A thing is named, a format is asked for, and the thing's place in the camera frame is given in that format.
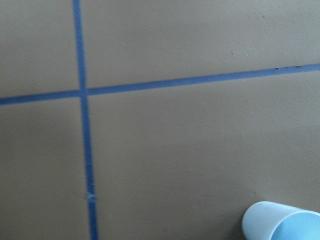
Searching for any light blue cup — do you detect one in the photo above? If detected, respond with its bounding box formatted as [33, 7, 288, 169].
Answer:
[241, 201, 320, 240]

